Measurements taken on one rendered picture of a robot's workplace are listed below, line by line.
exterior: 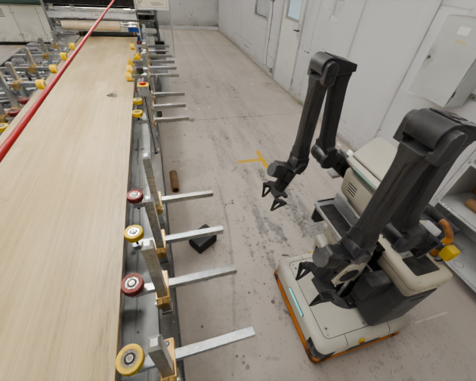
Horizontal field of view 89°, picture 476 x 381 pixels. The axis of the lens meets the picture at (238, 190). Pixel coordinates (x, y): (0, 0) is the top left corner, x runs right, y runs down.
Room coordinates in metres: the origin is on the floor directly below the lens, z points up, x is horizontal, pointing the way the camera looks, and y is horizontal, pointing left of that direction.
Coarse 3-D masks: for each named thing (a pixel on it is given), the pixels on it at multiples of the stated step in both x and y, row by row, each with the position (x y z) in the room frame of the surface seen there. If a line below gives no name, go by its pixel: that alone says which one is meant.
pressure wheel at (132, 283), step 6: (126, 276) 0.45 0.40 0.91; (132, 276) 0.45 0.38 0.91; (138, 276) 0.45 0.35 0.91; (126, 282) 0.42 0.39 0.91; (132, 282) 0.42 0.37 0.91; (138, 282) 0.43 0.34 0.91; (126, 288) 0.40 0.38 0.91; (132, 288) 0.40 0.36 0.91; (138, 288) 0.41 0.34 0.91; (126, 294) 0.39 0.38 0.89; (132, 294) 0.39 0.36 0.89
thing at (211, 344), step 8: (248, 328) 0.33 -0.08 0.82; (216, 336) 0.29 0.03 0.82; (224, 336) 0.30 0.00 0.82; (232, 336) 0.30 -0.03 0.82; (240, 336) 0.30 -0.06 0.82; (248, 336) 0.30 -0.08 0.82; (192, 344) 0.26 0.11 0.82; (200, 344) 0.27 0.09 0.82; (208, 344) 0.27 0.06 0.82; (216, 344) 0.27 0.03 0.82; (224, 344) 0.27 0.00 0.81; (176, 352) 0.23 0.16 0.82; (184, 352) 0.24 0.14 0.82; (192, 352) 0.24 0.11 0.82; (200, 352) 0.25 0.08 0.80; (176, 360) 0.22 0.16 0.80; (144, 368) 0.18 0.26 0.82; (152, 368) 0.19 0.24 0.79
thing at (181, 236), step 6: (204, 228) 0.78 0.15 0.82; (210, 228) 0.78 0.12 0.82; (216, 228) 0.79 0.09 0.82; (222, 228) 0.79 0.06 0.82; (174, 234) 0.73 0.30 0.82; (180, 234) 0.73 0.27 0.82; (186, 234) 0.73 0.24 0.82; (192, 234) 0.74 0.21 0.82; (198, 234) 0.74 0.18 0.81; (204, 234) 0.75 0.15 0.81; (210, 234) 0.76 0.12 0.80; (168, 240) 0.69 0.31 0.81; (174, 240) 0.70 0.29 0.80; (180, 240) 0.71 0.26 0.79; (138, 246) 0.65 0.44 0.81
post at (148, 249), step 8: (144, 240) 0.43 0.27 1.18; (152, 240) 0.44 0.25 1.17; (144, 248) 0.41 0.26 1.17; (152, 248) 0.41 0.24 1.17; (144, 256) 0.40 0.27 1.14; (152, 256) 0.41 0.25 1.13; (152, 264) 0.40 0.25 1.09; (152, 272) 0.40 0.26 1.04; (160, 272) 0.41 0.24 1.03; (152, 280) 0.40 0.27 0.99; (160, 280) 0.41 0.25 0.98; (160, 288) 0.40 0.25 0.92; (160, 296) 0.40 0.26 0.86
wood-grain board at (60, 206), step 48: (96, 48) 3.60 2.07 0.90; (48, 96) 1.99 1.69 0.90; (96, 96) 2.08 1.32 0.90; (0, 144) 1.23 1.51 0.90; (48, 144) 1.28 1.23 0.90; (96, 144) 1.33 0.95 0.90; (0, 192) 0.83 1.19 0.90; (48, 192) 0.86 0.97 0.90; (96, 192) 0.89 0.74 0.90; (0, 240) 0.56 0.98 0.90; (48, 240) 0.58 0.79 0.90; (96, 240) 0.60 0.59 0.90; (0, 288) 0.36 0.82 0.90; (48, 288) 0.38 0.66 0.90; (96, 288) 0.39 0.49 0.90; (0, 336) 0.22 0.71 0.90; (48, 336) 0.23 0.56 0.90; (96, 336) 0.24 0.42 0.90
